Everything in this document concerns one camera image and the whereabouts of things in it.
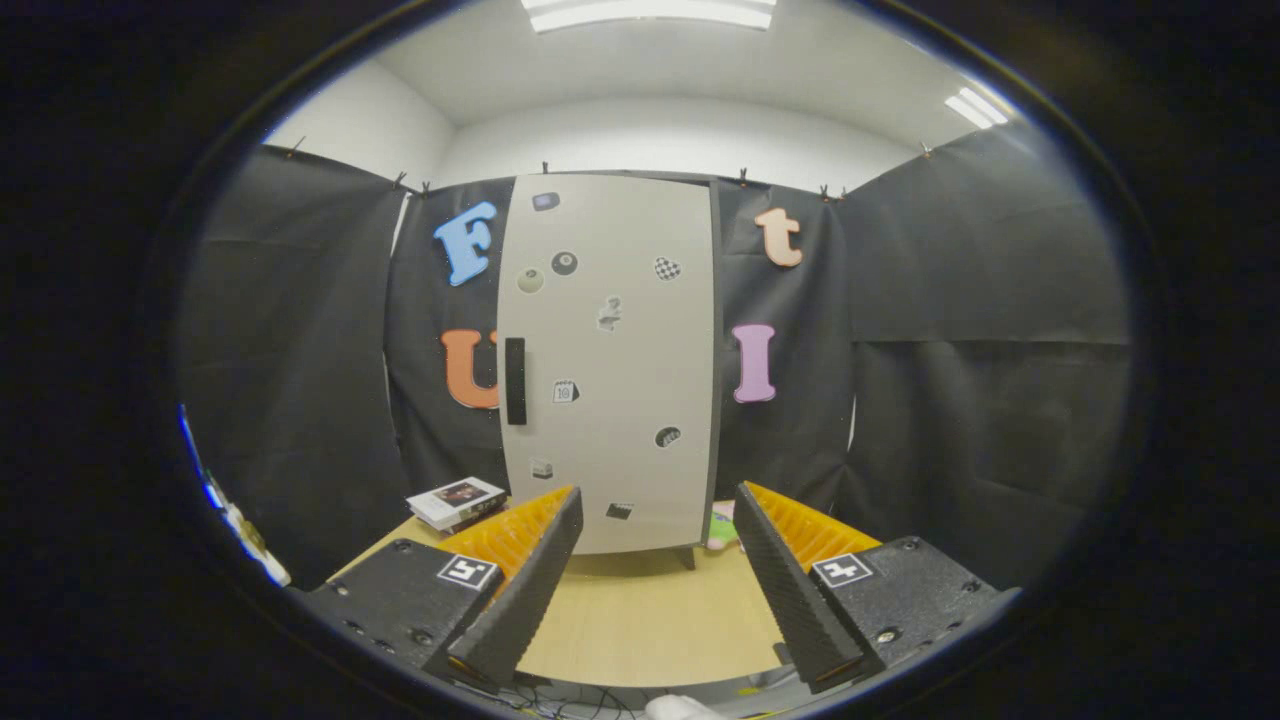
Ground black backdrop cloth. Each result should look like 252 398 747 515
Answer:
178 125 1133 591

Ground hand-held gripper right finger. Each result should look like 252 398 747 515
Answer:
733 481 1023 695

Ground white rounded object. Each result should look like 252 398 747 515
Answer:
644 695 727 720

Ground black door handle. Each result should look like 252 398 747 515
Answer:
505 337 528 427

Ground grey shoe cabinet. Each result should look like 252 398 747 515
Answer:
496 170 727 572

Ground pink and green plush toy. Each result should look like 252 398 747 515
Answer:
706 500 747 554

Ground white and blue object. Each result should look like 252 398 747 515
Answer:
178 402 293 588

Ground beige shoe cabinet door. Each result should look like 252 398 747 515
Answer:
497 175 717 555

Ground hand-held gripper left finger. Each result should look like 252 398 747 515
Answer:
300 486 585 689

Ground stack of books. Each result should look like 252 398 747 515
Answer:
406 476 509 537

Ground long ceiling light panel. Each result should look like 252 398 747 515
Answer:
520 0 777 34

